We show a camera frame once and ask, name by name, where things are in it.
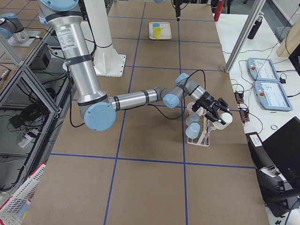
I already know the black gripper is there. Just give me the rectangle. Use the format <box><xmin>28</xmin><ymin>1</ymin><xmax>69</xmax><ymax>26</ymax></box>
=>
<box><xmin>192</xmin><ymin>92</ymin><xmax>232</xmax><ymax>125</ymax></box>
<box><xmin>173</xmin><ymin>0</ymin><xmax>183</xmax><ymax>22</ymax></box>

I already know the pale green plastic cup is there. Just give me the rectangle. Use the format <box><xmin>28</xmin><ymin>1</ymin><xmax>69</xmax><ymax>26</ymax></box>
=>
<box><xmin>213</xmin><ymin>112</ymin><xmax>233</xmax><ymax>130</ymax></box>

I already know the pink plastic cup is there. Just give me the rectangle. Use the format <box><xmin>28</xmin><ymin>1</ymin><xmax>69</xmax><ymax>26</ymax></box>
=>
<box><xmin>187</xmin><ymin>102</ymin><xmax>203</xmax><ymax>117</ymax></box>

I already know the grey plastic cup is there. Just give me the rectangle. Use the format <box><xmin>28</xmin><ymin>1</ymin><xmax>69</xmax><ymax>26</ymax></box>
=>
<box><xmin>185</xmin><ymin>112</ymin><xmax>200</xmax><ymax>126</ymax></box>

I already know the light blue plastic cup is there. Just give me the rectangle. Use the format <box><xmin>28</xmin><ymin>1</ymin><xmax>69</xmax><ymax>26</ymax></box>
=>
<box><xmin>185</xmin><ymin>122</ymin><xmax>201</xmax><ymax>139</ymax></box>

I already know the yellow plastic cup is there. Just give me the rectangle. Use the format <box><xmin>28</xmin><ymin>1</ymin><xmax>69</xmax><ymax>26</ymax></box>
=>
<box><xmin>153</xmin><ymin>27</ymin><xmax>162</xmax><ymax>39</ymax></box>

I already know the cream plastic serving tray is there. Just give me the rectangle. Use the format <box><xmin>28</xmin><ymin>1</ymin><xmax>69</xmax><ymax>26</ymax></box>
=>
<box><xmin>149</xmin><ymin>22</ymin><xmax>172</xmax><ymax>40</ymax></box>

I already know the red cylindrical bottle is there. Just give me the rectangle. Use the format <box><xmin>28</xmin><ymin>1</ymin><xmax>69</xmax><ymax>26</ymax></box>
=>
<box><xmin>214</xmin><ymin>0</ymin><xmax>225</xmax><ymax>22</ymax></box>

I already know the lower teach pendant tablet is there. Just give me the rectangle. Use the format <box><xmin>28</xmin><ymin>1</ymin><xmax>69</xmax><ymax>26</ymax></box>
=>
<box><xmin>254</xmin><ymin>81</ymin><xmax>293</xmax><ymax>112</ymax></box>

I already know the teach pendant tablet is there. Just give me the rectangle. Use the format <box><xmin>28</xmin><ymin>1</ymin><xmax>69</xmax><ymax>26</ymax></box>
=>
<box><xmin>254</xmin><ymin>81</ymin><xmax>293</xmax><ymax>112</ymax></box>
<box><xmin>247</xmin><ymin>58</ymin><xmax>279</xmax><ymax>82</ymax></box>

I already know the upper teach pendant tablet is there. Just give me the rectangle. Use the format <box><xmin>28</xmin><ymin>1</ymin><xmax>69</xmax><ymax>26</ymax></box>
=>
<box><xmin>247</xmin><ymin>58</ymin><xmax>279</xmax><ymax>82</ymax></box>

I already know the black laptop computer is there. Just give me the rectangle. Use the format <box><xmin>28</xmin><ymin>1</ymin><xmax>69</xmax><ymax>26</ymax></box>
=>
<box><xmin>262</xmin><ymin>116</ymin><xmax>300</xmax><ymax>188</ymax></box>

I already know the black water bottle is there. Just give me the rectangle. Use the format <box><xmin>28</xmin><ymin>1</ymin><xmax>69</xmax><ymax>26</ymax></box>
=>
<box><xmin>247</xmin><ymin>15</ymin><xmax>263</xmax><ymax>39</ymax></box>

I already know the wooden board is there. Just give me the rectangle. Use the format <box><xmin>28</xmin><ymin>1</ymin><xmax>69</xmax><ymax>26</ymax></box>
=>
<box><xmin>276</xmin><ymin>19</ymin><xmax>300</xmax><ymax>58</ymax></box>

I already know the white perforated basket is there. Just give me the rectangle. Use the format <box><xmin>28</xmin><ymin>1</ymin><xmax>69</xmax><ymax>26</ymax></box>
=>
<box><xmin>0</xmin><ymin>163</ymin><xmax>46</xmax><ymax>225</ymax></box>

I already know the white wire cup rack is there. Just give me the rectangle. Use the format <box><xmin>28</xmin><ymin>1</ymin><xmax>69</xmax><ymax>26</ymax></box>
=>
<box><xmin>187</xmin><ymin>115</ymin><xmax>215</xmax><ymax>147</ymax></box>

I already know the aluminium frame pillar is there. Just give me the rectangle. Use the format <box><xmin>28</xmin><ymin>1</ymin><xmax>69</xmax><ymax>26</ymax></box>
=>
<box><xmin>224</xmin><ymin>0</ymin><xmax>266</xmax><ymax>73</ymax></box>

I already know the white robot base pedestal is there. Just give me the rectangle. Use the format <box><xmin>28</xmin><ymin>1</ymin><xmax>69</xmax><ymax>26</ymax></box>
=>
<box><xmin>81</xmin><ymin>0</ymin><xmax>126</xmax><ymax>77</ymax></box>

